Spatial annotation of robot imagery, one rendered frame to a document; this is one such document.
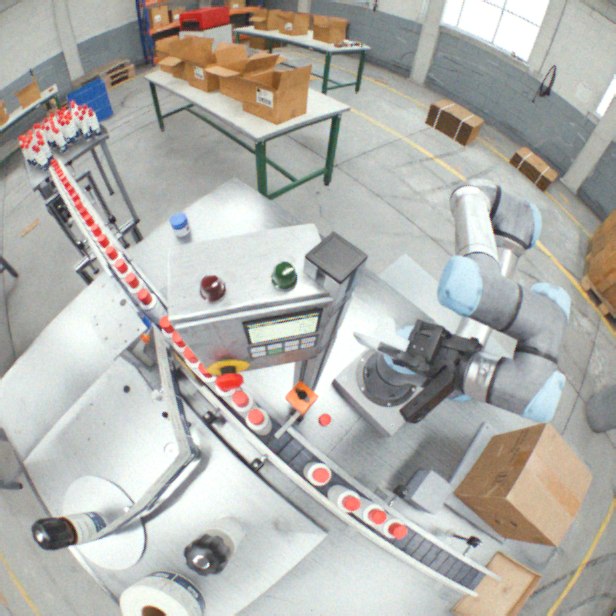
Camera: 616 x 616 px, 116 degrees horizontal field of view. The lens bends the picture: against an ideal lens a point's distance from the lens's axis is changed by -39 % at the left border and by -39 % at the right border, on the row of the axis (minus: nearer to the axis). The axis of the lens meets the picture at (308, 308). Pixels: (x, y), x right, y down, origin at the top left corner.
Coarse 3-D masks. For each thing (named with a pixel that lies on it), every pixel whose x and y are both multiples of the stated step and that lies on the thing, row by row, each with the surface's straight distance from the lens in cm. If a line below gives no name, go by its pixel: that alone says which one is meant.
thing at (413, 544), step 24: (144, 312) 106; (288, 432) 86; (288, 456) 85; (312, 456) 86; (336, 480) 86; (408, 528) 95; (408, 552) 97; (432, 552) 100; (456, 576) 109; (480, 576) 115
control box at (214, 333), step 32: (192, 256) 34; (224, 256) 33; (256, 256) 32; (288, 256) 32; (192, 288) 31; (256, 288) 30; (320, 288) 30; (192, 320) 31; (224, 320) 30; (224, 352) 38; (288, 352) 41
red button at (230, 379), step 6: (228, 366) 42; (234, 366) 43; (222, 372) 42; (228, 372) 42; (234, 372) 42; (216, 378) 42; (222, 378) 41; (228, 378) 41; (234, 378) 41; (240, 378) 41; (216, 384) 42; (222, 384) 41; (228, 384) 41; (234, 384) 41; (240, 384) 42
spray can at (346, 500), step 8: (336, 488) 80; (344, 488) 76; (328, 496) 85; (336, 496) 73; (344, 496) 70; (352, 496) 68; (336, 504) 72; (344, 504) 67; (352, 504) 67; (360, 504) 68
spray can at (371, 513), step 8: (360, 496) 88; (368, 504) 74; (376, 504) 73; (352, 512) 86; (360, 512) 74; (368, 512) 72; (376, 512) 69; (384, 512) 69; (368, 520) 72; (376, 520) 69; (384, 520) 69
